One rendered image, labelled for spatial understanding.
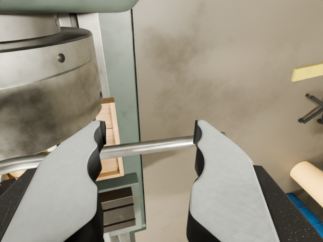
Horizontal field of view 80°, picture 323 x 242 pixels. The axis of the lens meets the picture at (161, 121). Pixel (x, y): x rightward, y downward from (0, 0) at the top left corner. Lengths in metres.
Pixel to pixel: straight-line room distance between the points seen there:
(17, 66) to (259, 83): 1.97
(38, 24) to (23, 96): 0.10
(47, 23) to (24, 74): 0.10
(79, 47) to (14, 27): 0.07
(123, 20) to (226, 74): 1.14
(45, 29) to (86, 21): 0.26
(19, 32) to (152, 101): 1.39
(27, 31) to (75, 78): 0.07
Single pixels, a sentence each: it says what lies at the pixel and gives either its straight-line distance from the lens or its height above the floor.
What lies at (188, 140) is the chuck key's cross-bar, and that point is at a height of 1.30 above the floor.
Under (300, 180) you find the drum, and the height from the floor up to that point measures 0.17.
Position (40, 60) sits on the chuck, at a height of 1.20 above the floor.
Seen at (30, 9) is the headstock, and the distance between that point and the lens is 0.24.
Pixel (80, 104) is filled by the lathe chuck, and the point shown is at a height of 1.17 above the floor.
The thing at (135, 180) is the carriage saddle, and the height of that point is 0.91.
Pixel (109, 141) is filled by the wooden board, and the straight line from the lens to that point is 0.68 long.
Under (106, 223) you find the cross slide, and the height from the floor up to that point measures 0.97.
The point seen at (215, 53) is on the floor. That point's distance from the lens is 1.70.
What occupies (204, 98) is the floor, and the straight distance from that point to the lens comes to 1.79.
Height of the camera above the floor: 1.44
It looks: 56 degrees down
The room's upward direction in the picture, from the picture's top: 152 degrees clockwise
